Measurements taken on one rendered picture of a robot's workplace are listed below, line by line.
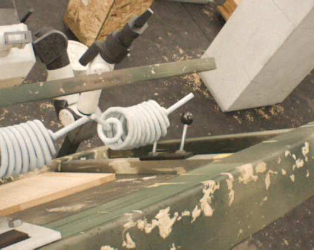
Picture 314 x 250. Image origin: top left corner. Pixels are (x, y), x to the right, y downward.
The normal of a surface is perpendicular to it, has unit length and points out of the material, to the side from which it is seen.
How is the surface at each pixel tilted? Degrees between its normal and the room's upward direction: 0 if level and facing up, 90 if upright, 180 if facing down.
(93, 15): 90
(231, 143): 90
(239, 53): 90
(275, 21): 90
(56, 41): 54
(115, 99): 0
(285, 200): 33
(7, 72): 68
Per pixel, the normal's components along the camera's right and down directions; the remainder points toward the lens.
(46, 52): 0.41, 0.29
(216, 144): -0.74, 0.19
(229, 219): 0.64, -0.09
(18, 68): 0.64, 0.49
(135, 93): 0.43, -0.60
